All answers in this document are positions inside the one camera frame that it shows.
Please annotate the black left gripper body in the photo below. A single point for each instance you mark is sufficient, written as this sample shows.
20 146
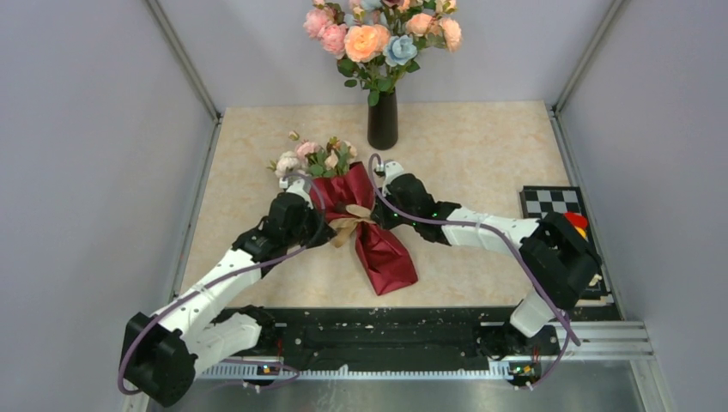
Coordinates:
309 233

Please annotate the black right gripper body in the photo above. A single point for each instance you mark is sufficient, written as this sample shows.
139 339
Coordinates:
389 219

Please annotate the colourful artificial flower bunch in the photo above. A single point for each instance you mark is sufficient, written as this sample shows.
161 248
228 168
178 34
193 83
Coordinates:
376 43

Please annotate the white toothed cable duct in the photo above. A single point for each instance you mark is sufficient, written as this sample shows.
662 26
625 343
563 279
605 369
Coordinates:
269 371

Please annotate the red paper bouquet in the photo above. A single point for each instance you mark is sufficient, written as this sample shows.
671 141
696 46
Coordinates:
338 179

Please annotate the beige satin ribbon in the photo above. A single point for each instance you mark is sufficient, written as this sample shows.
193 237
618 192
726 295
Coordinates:
345 226

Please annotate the black cylindrical vase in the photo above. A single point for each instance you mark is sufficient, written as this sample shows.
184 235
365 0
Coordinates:
382 122

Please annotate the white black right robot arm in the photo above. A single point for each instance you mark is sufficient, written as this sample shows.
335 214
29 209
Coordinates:
553 250

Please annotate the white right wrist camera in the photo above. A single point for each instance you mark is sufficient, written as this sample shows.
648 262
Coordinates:
390 170

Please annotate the black white checkerboard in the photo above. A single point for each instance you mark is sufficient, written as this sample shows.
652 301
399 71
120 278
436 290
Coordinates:
548 204

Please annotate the red yellow toy block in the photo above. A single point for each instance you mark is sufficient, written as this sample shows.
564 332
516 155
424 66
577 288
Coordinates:
579 222

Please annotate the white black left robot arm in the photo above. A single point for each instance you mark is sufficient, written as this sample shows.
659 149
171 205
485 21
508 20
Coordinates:
164 352

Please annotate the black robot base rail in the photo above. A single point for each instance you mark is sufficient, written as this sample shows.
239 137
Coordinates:
398 339

